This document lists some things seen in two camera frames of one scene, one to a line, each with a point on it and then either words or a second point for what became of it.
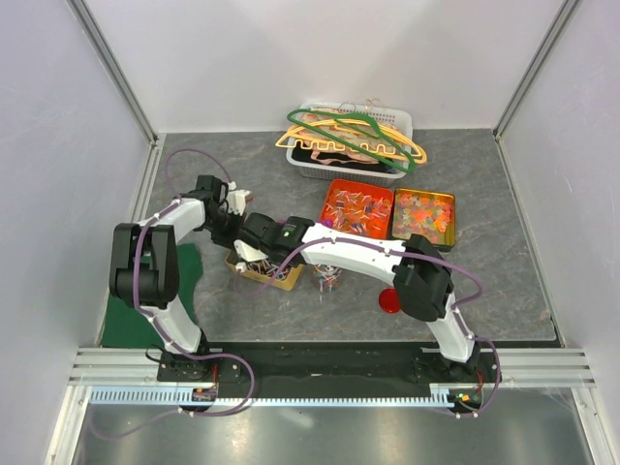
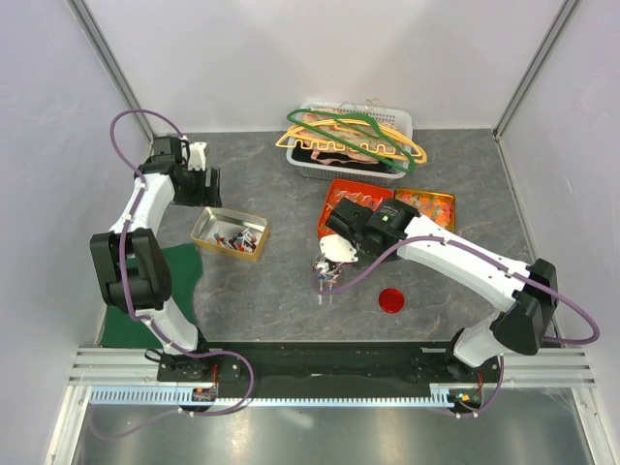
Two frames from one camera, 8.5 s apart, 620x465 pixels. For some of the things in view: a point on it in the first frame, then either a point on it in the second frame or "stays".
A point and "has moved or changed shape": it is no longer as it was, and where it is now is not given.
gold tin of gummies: x=428 y=213 stays
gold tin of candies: x=283 y=277 has moved or changed shape
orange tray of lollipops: x=359 y=207 stays
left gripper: x=228 y=240 -> x=206 y=197
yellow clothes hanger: x=365 y=148 stays
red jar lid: x=388 y=300 stays
